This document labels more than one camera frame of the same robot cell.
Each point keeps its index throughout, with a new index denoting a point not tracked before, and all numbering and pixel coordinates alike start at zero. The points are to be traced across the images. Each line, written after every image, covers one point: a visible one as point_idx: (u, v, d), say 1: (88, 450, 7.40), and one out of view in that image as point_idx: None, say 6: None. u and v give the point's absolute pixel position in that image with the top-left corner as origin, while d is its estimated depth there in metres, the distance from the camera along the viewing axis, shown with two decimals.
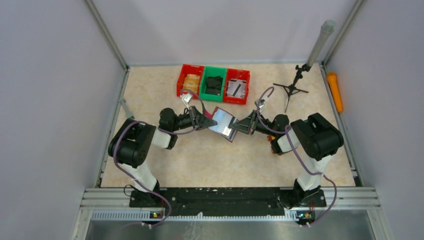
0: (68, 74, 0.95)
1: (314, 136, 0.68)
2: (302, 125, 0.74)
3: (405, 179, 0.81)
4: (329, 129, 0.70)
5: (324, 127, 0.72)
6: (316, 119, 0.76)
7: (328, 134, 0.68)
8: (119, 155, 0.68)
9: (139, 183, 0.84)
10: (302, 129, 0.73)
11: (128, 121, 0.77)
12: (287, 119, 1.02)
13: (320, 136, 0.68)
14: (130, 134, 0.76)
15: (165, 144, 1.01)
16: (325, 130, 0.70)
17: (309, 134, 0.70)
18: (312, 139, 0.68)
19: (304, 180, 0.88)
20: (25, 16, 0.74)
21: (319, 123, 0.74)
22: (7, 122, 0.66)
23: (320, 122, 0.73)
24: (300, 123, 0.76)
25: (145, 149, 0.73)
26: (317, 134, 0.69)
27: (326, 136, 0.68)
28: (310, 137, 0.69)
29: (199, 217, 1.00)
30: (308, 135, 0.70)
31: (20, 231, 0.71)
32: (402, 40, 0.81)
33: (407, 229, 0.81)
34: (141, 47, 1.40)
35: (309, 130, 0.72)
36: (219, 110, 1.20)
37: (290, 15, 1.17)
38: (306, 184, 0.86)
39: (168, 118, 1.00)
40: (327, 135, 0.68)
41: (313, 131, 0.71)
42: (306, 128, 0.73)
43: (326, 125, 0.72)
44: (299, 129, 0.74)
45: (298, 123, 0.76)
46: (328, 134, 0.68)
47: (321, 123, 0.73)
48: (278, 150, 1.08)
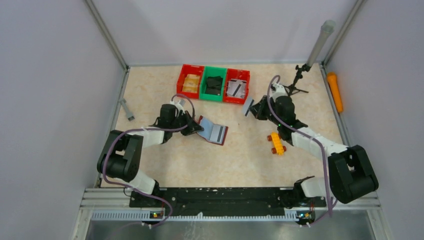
0: (69, 74, 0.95)
1: (352, 189, 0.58)
2: (345, 167, 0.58)
3: (405, 179, 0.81)
4: (368, 181, 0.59)
5: (364, 174, 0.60)
6: (359, 158, 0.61)
7: (365, 187, 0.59)
8: (109, 172, 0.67)
9: (137, 190, 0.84)
10: (343, 174, 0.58)
11: (115, 132, 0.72)
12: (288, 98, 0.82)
13: (357, 189, 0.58)
14: (118, 146, 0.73)
15: (159, 140, 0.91)
16: (364, 181, 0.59)
17: (348, 181, 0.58)
18: (349, 193, 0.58)
19: (308, 187, 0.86)
20: (25, 17, 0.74)
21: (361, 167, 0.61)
22: (8, 121, 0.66)
23: (363, 167, 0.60)
24: (342, 162, 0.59)
25: (135, 162, 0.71)
26: (355, 187, 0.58)
27: (362, 190, 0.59)
28: (347, 190, 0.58)
29: (199, 217, 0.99)
30: (347, 186, 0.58)
31: (20, 231, 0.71)
32: (401, 40, 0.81)
33: (408, 230, 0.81)
34: (141, 47, 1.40)
35: (349, 175, 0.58)
36: (205, 119, 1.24)
37: (290, 14, 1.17)
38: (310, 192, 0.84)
39: (170, 106, 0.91)
40: (363, 189, 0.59)
41: (352, 179, 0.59)
42: (347, 171, 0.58)
43: (366, 173, 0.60)
44: (339, 172, 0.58)
45: (340, 163, 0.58)
46: (366, 188, 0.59)
47: (364, 168, 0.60)
48: (288, 137, 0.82)
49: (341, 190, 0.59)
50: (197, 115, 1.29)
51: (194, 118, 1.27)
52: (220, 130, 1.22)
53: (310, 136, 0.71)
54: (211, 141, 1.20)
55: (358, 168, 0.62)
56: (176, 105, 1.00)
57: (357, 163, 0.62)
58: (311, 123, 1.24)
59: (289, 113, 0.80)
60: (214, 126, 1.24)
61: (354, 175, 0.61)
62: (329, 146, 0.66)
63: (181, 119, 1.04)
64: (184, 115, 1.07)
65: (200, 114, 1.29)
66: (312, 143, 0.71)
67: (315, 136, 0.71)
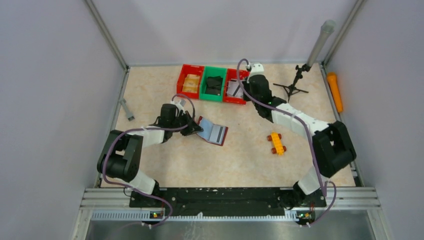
0: (68, 74, 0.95)
1: (334, 163, 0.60)
2: (329, 144, 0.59)
3: (405, 179, 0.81)
4: (348, 153, 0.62)
5: (344, 147, 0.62)
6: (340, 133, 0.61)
7: (346, 159, 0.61)
8: (109, 172, 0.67)
9: (137, 190, 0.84)
10: (327, 151, 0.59)
11: (115, 132, 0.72)
12: (261, 76, 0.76)
13: (339, 162, 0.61)
14: (118, 146, 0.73)
15: (159, 140, 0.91)
16: (345, 154, 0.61)
17: (332, 157, 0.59)
18: (332, 167, 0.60)
19: (304, 184, 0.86)
20: (25, 16, 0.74)
21: (341, 141, 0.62)
22: (8, 122, 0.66)
23: (344, 141, 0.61)
24: (326, 140, 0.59)
25: (135, 162, 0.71)
26: (338, 161, 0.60)
27: (344, 163, 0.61)
28: (331, 165, 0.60)
29: (199, 217, 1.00)
30: (331, 161, 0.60)
31: (20, 231, 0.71)
32: (401, 41, 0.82)
33: (408, 230, 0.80)
34: (141, 47, 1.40)
35: (332, 151, 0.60)
36: (204, 119, 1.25)
37: (290, 15, 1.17)
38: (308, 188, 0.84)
39: (170, 105, 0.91)
40: (345, 161, 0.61)
41: (334, 154, 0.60)
42: (330, 148, 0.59)
43: (346, 146, 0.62)
44: (324, 150, 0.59)
45: (324, 141, 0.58)
46: (347, 161, 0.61)
47: (344, 141, 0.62)
48: (267, 115, 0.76)
49: (324, 165, 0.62)
50: (197, 115, 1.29)
51: (194, 118, 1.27)
52: (220, 130, 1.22)
53: (291, 114, 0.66)
54: (211, 141, 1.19)
55: (338, 142, 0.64)
56: (177, 104, 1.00)
57: (337, 137, 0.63)
58: None
59: (265, 89, 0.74)
60: (214, 126, 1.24)
61: (335, 149, 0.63)
62: (312, 124, 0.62)
63: (181, 119, 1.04)
64: (184, 115, 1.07)
65: (200, 114, 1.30)
66: (294, 121, 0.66)
67: (297, 113, 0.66)
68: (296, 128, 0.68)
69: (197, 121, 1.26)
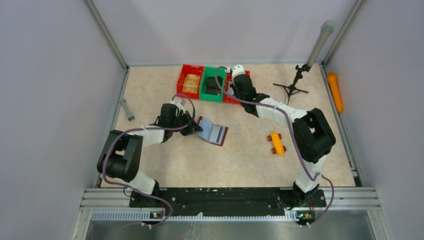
0: (68, 74, 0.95)
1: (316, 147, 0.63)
2: (308, 129, 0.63)
3: (405, 179, 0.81)
4: (328, 138, 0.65)
5: (324, 132, 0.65)
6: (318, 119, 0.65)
7: (326, 144, 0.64)
8: (109, 172, 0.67)
9: (137, 190, 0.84)
10: (306, 136, 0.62)
11: (115, 132, 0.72)
12: (245, 76, 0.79)
13: (320, 146, 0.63)
14: (118, 146, 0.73)
15: (160, 139, 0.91)
16: (325, 139, 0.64)
17: (312, 141, 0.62)
18: (314, 151, 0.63)
19: (302, 182, 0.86)
20: (25, 17, 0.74)
21: (320, 127, 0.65)
22: (8, 122, 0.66)
23: (322, 127, 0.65)
24: (304, 125, 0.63)
25: (135, 161, 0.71)
26: (319, 145, 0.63)
27: (325, 147, 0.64)
28: (312, 149, 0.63)
29: (199, 217, 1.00)
30: (311, 145, 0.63)
31: (20, 231, 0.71)
32: (401, 41, 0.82)
33: (408, 230, 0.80)
34: (141, 47, 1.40)
35: (312, 136, 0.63)
36: (204, 119, 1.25)
37: (290, 15, 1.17)
38: (306, 186, 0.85)
39: (171, 105, 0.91)
40: (326, 146, 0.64)
41: (314, 139, 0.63)
42: (310, 133, 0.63)
43: (325, 131, 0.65)
44: (303, 134, 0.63)
45: (302, 126, 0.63)
46: (328, 145, 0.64)
47: (322, 127, 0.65)
48: (252, 110, 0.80)
49: (307, 151, 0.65)
50: (197, 115, 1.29)
51: (194, 118, 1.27)
52: (220, 130, 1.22)
53: (273, 106, 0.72)
54: (211, 141, 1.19)
55: (318, 128, 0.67)
56: (177, 104, 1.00)
57: (317, 124, 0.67)
58: None
59: (249, 87, 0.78)
60: (214, 126, 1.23)
61: (315, 135, 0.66)
62: (292, 113, 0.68)
63: (181, 119, 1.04)
64: (185, 115, 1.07)
65: (200, 114, 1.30)
66: (277, 112, 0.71)
67: (278, 105, 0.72)
68: (279, 119, 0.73)
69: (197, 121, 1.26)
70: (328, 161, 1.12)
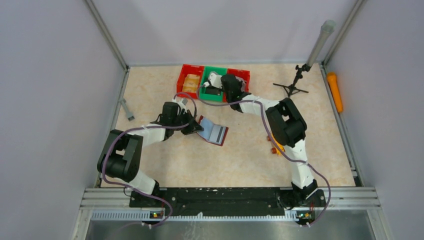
0: (68, 74, 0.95)
1: (287, 131, 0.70)
2: (278, 116, 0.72)
3: (405, 179, 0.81)
4: (299, 124, 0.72)
5: (295, 118, 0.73)
6: (289, 107, 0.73)
7: (298, 129, 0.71)
8: (109, 172, 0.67)
9: (137, 190, 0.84)
10: (278, 121, 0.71)
11: (115, 131, 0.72)
12: (230, 75, 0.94)
13: (292, 131, 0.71)
14: (118, 146, 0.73)
15: (160, 138, 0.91)
16: (297, 124, 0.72)
17: (283, 126, 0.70)
18: (286, 136, 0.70)
19: (297, 178, 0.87)
20: (24, 16, 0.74)
21: (291, 114, 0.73)
22: (8, 122, 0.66)
23: (293, 113, 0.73)
24: (275, 112, 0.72)
25: (135, 161, 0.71)
26: (290, 130, 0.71)
27: (296, 132, 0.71)
28: (284, 134, 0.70)
29: (199, 217, 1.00)
30: (283, 130, 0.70)
31: (20, 232, 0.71)
32: (402, 41, 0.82)
33: (408, 230, 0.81)
34: (141, 46, 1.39)
35: (283, 122, 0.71)
36: (204, 118, 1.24)
37: (290, 15, 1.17)
38: (300, 181, 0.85)
39: (173, 103, 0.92)
40: (297, 131, 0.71)
41: (286, 124, 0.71)
42: (281, 119, 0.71)
43: (296, 117, 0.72)
44: (275, 120, 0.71)
45: (274, 113, 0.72)
46: (299, 129, 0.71)
47: (293, 113, 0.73)
48: (237, 106, 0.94)
49: (280, 135, 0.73)
50: (197, 115, 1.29)
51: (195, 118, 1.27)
52: (220, 130, 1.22)
53: (252, 100, 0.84)
54: (211, 141, 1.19)
55: (290, 116, 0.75)
56: (179, 103, 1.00)
57: (289, 112, 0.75)
58: (311, 123, 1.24)
59: (234, 85, 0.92)
60: (214, 126, 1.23)
61: (289, 122, 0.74)
62: (267, 104, 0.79)
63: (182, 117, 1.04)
64: (186, 114, 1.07)
65: (200, 114, 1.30)
66: (255, 105, 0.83)
67: (256, 99, 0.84)
68: (258, 111, 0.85)
69: (197, 121, 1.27)
70: (328, 161, 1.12)
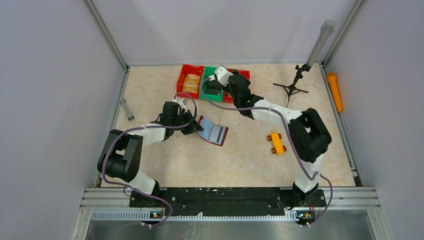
0: (68, 74, 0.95)
1: (312, 147, 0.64)
2: (303, 130, 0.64)
3: (405, 179, 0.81)
4: (323, 137, 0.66)
5: (319, 131, 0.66)
6: (313, 119, 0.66)
7: (323, 143, 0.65)
8: (109, 172, 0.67)
9: (137, 190, 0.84)
10: (302, 136, 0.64)
11: (115, 131, 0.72)
12: (237, 76, 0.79)
13: (316, 146, 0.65)
14: (118, 145, 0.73)
15: (160, 138, 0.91)
16: (321, 138, 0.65)
17: (308, 142, 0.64)
18: (310, 151, 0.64)
19: (302, 182, 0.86)
20: (24, 16, 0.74)
21: (315, 127, 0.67)
22: (8, 122, 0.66)
23: (317, 126, 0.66)
24: (299, 126, 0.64)
25: (135, 161, 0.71)
26: (315, 145, 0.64)
27: (321, 146, 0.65)
28: (309, 149, 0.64)
29: (199, 217, 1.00)
30: (308, 146, 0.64)
31: (20, 231, 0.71)
32: (401, 41, 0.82)
33: (408, 230, 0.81)
34: (142, 46, 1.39)
35: (308, 136, 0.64)
36: (204, 118, 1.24)
37: (290, 15, 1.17)
38: (306, 186, 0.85)
39: (173, 103, 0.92)
40: (322, 145, 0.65)
41: (311, 138, 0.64)
42: (305, 133, 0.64)
43: (321, 130, 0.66)
44: (299, 135, 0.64)
45: (298, 127, 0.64)
46: (324, 143, 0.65)
47: (318, 126, 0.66)
48: (247, 112, 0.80)
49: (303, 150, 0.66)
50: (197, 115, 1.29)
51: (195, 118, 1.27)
52: (220, 130, 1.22)
53: (268, 108, 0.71)
54: (211, 141, 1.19)
55: (313, 128, 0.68)
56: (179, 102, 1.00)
57: (312, 124, 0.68)
58: None
59: (243, 88, 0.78)
60: (214, 126, 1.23)
61: (312, 135, 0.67)
62: (287, 114, 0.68)
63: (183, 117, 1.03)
64: (186, 114, 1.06)
65: (201, 114, 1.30)
66: (272, 114, 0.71)
67: (273, 107, 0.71)
68: (275, 120, 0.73)
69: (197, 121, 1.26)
70: (328, 161, 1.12)
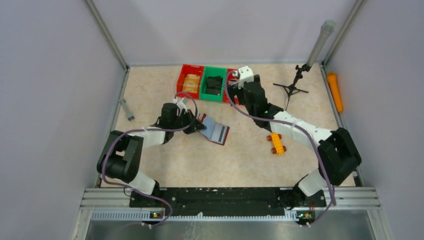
0: (68, 74, 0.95)
1: (343, 171, 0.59)
2: (334, 153, 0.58)
3: (405, 179, 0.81)
4: (355, 159, 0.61)
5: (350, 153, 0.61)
6: (343, 139, 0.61)
7: (354, 166, 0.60)
8: (109, 172, 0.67)
9: (137, 190, 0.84)
10: (334, 160, 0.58)
11: (115, 132, 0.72)
12: (255, 84, 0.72)
13: (347, 170, 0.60)
14: (118, 146, 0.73)
15: (160, 141, 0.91)
16: (352, 161, 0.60)
17: (339, 166, 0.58)
18: (341, 176, 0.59)
19: (307, 186, 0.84)
20: (25, 16, 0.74)
21: (346, 147, 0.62)
22: (8, 121, 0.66)
23: (348, 147, 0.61)
24: (331, 149, 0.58)
25: (135, 163, 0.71)
26: (346, 169, 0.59)
27: (351, 169, 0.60)
28: (340, 175, 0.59)
29: (199, 217, 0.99)
30: (339, 170, 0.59)
31: (20, 232, 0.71)
32: (401, 41, 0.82)
33: (408, 230, 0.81)
34: (142, 46, 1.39)
35: (339, 159, 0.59)
36: (207, 117, 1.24)
37: (290, 15, 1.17)
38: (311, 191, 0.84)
39: (172, 106, 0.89)
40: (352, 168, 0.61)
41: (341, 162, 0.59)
42: (336, 156, 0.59)
43: (352, 151, 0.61)
44: (330, 158, 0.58)
45: (330, 150, 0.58)
46: (355, 166, 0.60)
47: (349, 147, 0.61)
48: (264, 124, 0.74)
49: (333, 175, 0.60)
50: (199, 113, 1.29)
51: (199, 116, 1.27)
52: (221, 129, 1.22)
53: (292, 123, 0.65)
54: (213, 140, 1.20)
55: (342, 148, 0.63)
56: (178, 103, 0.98)
57: (340, 143, 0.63)
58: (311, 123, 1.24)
59: (261, 98, 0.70)
60: (216, 124, 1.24)
61: (341, 155, 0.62)
62: (314, 133, 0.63)
63: (183, 118, 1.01)
64: (186, 113, 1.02)
65: (201, 114, 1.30)
66: (295, 130, 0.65)
67: (296, 122, 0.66)
68: (297, 137, 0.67)
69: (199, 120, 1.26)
70: None
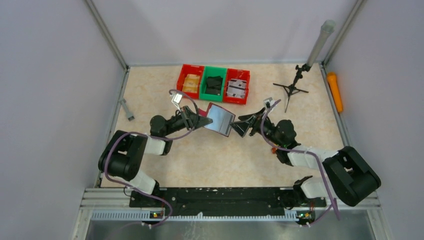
0: (68, 74, 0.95)
1: (354, 189, 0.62)
2: (341, 169, 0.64)
3: (404, 179, 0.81)
4: (367, 178, 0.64)
5: (363, 172, 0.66)
6: (352, 158, 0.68)
7: (368, 184, 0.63)
8: (109, 170, 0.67)
9: (137, 189, 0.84)
10: (341, 176, 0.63)
11: (119, 132, 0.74)
12: (288, 123, 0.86)
13: (360, 188, 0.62)
14: (121, 146, 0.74)
15: (159, 151, 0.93)
16: (364, 179, 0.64)
17: (349, 182, 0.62)
18: (354, 194, 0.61)
19: (310, 188, 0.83)
20: (25, 16, 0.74)
21: (357, 165, 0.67)
22: (8, 120, 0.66)
23: (359, 165, 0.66)
24: (337, 165, 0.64)
25: (137, 162, 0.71)
26: (357, 186, 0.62)
27: (366, 188, 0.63)
28: (353, 191, 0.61)
29: (199, 217, 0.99)
30: (350, 186, 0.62)
31: (20, 231, 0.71)
32: (401, 41, 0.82)
33: (408, 230, 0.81)
34: (142, 46, 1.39)
35: (348, 176, 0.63)
36: (213, 106, 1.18)
37: (289, 15, 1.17)
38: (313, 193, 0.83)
39: (161, 126, 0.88)
40: (367, 185, 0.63)
41: (351, 178, 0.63)
42: (345, 173, 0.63)
43: (364, 170, 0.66)
44: (338, 174, 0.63)
45: (336, 166, 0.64)
46: (369, 184, 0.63)
47: (359, 166, 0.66)
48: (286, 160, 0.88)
49: (346, 193, 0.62)
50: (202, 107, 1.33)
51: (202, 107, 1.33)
52: (228, 123, 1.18)
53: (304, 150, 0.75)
54: (221, 132, 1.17)
55: (355, 168, 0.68)
56: (174, 102, 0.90)
57: (352, 163, 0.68)
58: (311, 123, 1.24)
59: (291, 138, 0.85)
60: (223, 116, 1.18)
61: (354, 175, 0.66)
62: (322, 154, 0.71)
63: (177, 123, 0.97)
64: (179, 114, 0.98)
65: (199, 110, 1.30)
66: (307, 155, 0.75)
67: (308, 149, 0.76)
68: (311, 163, 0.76)
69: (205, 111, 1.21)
70: None
